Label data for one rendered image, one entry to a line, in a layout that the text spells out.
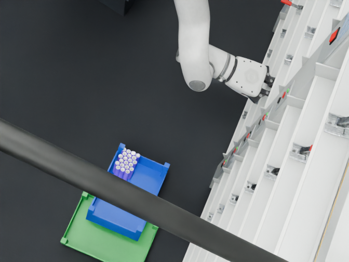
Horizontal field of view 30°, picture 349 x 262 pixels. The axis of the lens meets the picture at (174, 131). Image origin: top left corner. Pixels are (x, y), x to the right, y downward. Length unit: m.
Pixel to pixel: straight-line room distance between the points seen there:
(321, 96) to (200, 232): 0.68
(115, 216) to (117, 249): 0.14
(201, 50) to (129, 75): 0.84
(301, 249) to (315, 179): 0.11
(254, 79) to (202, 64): 0.21
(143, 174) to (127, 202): 1.87
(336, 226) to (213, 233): 0.17
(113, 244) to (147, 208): 1.84
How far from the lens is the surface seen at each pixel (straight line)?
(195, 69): 1.78
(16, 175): 2.48
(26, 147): 0.56
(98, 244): 2.42
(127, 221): 2.35
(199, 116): 2.54
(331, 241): 0.72
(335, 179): 0.99
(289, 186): 1.18
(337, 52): 1.16
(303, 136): 1.21
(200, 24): 1.77
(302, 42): 1.71
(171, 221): 0.59
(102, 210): 2.35
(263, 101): 2.04
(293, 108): 1.43
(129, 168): 2.38
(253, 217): 1.36
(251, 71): 1.92
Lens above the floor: 2.42
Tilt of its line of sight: 74 degrees down
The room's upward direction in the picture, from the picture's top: 23 degrees clockwise
